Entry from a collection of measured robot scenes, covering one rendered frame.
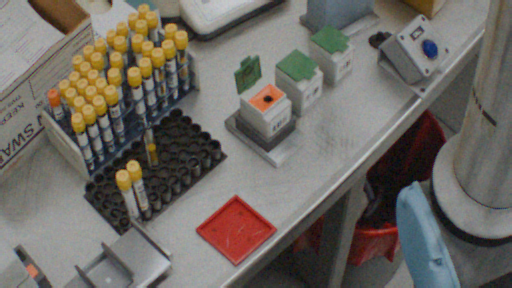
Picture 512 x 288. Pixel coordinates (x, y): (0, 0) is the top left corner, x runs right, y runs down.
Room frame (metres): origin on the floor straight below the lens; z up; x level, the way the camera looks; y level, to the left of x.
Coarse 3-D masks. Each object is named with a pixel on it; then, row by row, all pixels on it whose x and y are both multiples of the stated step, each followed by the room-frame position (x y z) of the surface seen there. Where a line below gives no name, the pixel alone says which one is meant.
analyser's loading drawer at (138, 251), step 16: (128, 240) 0.41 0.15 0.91; (144, 240) 0.41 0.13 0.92; (96, 256) 0.38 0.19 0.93; (112, 256) 0.38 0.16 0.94; (128, 256) 0.39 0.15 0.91; (144, 256) 0.39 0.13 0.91; (160, 256) 0.39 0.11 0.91; (80, 272) 0.35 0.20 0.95; (96, 272) 0.37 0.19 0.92; (112, 272) 0.37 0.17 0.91; (128, 272) 0.36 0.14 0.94; (144, 272) 0.37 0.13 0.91; (160, 272) 0.37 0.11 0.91
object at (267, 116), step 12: (264, 84) 0.60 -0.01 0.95; (240, 96) 0.58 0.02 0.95; (252, 96) 0.58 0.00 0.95; (264, 96) 0.58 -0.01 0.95; (276, 96) 0.58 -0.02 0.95; (240, 108) 0.58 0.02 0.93; (252, 108) 0.57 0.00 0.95; (264, 108) 0.57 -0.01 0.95; (276, 108) 0.57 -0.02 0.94; (288, 108) 0.58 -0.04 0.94; (252, 120) 0.57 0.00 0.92; (264, 120) 0.56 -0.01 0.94; (276, 120) 0.56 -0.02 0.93; (288, 120) 0.58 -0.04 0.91; (264, 132) 0.56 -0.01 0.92
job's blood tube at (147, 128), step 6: (150, 120) 0.53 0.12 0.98; (144, 126) 0.53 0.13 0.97; (150, 126) 0.53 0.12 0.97; (144, 132) 0.52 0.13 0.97; (150, 132) 0.52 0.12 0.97; (144, 138) 0.53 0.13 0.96; (150, 138) 0.52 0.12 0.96; (150, 144) 0.52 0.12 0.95; (150, 150) 0.52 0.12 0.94; (156, 150) 0.53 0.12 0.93; (150, 156) 0.52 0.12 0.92; (156, 156) 0.52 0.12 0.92; (150, 162) 0.52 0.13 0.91; (156, 162) 0.52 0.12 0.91
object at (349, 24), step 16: (320, 0) 0.74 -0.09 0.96; (336, 0) 0.75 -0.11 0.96; (352, 0) 0.76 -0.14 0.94; (368, 0) 0.79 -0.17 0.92; (304, 16) 0.78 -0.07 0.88; (320, 16) 0.74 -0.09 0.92; (336, 16) 0.75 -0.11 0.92; (352, 16) 0.77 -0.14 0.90; (368, 16) 0.78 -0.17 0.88; (352, 32) 0.75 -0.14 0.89
